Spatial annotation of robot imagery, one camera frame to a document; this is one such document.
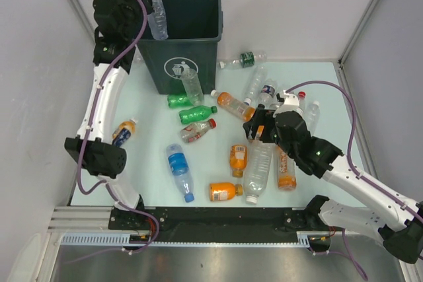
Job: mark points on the green bottle with cap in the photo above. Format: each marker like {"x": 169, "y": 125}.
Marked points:
{"x": 196, "y": 114}

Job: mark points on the green label clear bottle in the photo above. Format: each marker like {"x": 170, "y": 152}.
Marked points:
{"x": 245, "y": 60}

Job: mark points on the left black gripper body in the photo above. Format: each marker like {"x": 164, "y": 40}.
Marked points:
{"x": 130, "y": 2}

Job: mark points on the dark green plastic bin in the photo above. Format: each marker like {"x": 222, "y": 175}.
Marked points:
{"x": 195, "y": 28}

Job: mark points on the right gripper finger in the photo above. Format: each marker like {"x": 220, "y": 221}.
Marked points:
{"x": 269, "y": 134}
{"x": 257, "y": 119}

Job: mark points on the red label water bottle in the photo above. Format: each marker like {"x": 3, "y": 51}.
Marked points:
{"x": 301, "y": 96}

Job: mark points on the pepsi label clear bottle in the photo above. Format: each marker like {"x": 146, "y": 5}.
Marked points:
{"x": 267, "y": 92}

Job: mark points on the clear bottle white cap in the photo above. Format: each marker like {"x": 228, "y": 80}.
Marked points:
{"x": 254, "y": 84}

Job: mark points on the orange juice bottle front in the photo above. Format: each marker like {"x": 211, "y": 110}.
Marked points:
{"x": 224, "y": 191}

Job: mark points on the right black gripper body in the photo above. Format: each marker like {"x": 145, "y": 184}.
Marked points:
{"x": 269, "y": 119}

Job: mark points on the blue label water bottle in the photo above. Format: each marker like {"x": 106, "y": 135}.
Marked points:
{"x": 180, "y": 171}

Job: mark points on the red cap crushed bottle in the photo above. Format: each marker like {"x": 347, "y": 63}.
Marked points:
{"x": 196, "y": 130}

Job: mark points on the clear bottle blue cap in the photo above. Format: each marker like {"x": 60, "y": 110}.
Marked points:
{"x": 158, "y": 21}

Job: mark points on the yellow navy milk tea bottle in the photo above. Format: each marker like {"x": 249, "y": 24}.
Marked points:
{"x": 123, "y": 132}

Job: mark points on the large clear bottle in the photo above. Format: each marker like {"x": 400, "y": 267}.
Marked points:
{"x": 257, "y": 172}

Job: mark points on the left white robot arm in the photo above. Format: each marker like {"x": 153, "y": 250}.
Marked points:
{"x": 99, "y": 163}

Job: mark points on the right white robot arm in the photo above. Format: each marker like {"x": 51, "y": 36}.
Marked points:
{"x": 387, "y": 216}

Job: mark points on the orange juice bottle barcode up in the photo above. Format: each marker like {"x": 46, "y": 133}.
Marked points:
{"x": 238, "y": 160}

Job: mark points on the orange jasmine tea bottle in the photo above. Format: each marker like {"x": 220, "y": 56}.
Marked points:
{"x": 286, "y": 179}

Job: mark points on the orange juice bottle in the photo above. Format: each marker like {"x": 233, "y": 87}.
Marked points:
{"x": 258, "y": 132}
{"x": 224, "y": 191}

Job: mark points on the orange tea bottle white cap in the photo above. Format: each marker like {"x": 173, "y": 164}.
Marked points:
{"x": 233, "y": 105}

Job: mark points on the green bottle near bin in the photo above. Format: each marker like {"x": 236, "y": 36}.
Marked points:
{"x": 178, "y": 101}

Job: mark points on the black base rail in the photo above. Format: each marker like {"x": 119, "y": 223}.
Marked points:
{"x": 235, "y": 225}

